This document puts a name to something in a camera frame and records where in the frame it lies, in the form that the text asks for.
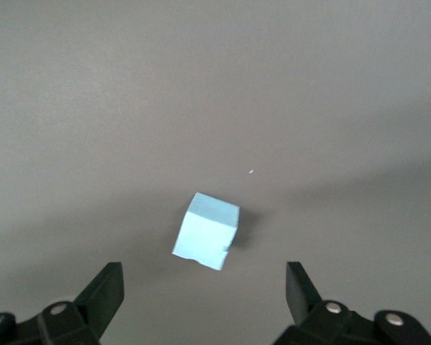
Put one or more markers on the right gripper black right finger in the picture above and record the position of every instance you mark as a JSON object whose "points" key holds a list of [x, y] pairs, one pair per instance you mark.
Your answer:
{"points": [[301, 298]]}

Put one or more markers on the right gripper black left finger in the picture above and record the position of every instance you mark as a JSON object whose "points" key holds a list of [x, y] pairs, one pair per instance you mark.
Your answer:
{"points": [[100, 298]]}

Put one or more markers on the light blue foam block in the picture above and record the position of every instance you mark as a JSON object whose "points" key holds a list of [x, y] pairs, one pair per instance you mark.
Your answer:
{"points": [[206, 237]]}

